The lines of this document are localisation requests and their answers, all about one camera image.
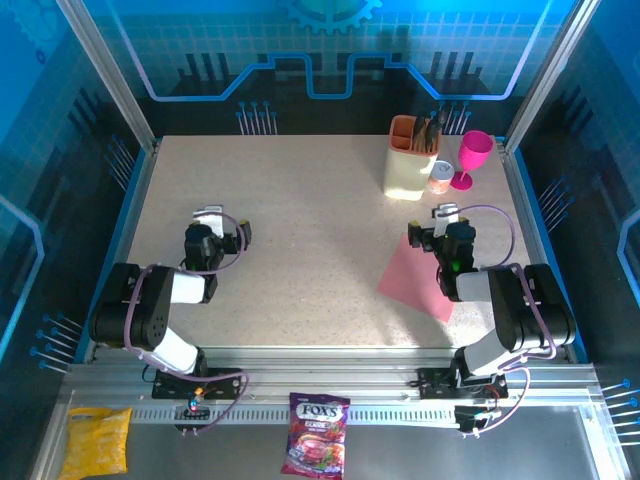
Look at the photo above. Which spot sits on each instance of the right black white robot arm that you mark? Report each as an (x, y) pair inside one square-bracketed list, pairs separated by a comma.
[(520, 310)]

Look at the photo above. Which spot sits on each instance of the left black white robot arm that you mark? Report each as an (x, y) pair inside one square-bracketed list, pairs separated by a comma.
[(150, 310)]

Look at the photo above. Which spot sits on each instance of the cream utensil holder orange rim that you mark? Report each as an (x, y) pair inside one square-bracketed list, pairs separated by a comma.
[(405, 175)]

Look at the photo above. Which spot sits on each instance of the small jar white lid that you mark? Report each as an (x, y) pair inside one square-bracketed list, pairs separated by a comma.
[(441, 179)]

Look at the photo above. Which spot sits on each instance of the pink plastic goblet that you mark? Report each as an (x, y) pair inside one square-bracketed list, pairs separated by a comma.
[(472, 150)]

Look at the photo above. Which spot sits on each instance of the dark wooden utensil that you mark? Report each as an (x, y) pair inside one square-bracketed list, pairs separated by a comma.
[(421, 134), (436, 127)]

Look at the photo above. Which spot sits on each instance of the black controller board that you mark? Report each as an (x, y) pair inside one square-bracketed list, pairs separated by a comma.
[(192, 415), (470, 420)]

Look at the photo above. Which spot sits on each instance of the purple Fox's candy bag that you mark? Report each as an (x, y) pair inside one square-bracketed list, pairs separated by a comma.
[(315, 440)]

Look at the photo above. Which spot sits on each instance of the yellow snack bag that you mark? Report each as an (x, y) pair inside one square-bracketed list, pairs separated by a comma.
[(95, 442)]

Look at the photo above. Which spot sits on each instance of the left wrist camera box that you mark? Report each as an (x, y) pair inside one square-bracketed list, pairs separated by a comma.
[(210, 219)]

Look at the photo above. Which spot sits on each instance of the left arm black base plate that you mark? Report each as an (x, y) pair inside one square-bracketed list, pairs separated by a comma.
[(225, 384)]

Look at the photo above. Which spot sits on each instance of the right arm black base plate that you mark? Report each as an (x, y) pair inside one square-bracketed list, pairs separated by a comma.
[(435, 382)]

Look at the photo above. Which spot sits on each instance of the aluminium mounting rail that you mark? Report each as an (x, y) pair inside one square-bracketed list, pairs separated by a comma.
[(330, 372)]

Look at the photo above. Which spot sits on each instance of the aluminium frame post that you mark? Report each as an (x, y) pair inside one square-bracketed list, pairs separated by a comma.
[(550, 75), (107, 75)]

